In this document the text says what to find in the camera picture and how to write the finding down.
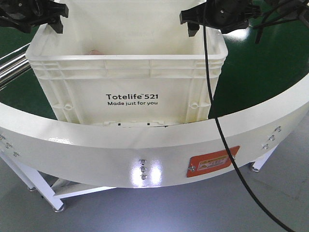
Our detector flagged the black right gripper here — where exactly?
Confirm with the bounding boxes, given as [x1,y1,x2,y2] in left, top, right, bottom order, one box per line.
[179,0,262,37]

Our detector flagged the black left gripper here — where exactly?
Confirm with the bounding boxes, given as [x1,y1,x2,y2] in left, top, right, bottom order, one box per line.
[0,0,69,34]

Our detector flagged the brown plush ball toy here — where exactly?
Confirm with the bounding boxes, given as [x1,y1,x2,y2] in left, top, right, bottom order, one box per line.
[86,49,104,55]

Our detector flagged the white plastic tote box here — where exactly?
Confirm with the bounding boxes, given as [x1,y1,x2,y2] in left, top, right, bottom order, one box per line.
[26,0,228,127]

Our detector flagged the metal roller bars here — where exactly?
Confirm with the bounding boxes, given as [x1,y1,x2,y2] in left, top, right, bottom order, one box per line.
[0,43,31,90]

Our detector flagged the orange warning label plate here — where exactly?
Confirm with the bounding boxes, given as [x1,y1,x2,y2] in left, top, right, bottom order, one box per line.
[186,150,232,178]

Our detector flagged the white curved conveyor frame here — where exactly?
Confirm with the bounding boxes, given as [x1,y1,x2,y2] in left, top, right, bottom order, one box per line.
[0,76,309,210]

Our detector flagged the black cable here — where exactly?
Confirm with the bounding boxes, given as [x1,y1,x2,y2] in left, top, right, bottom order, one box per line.
[202,0,294,232]

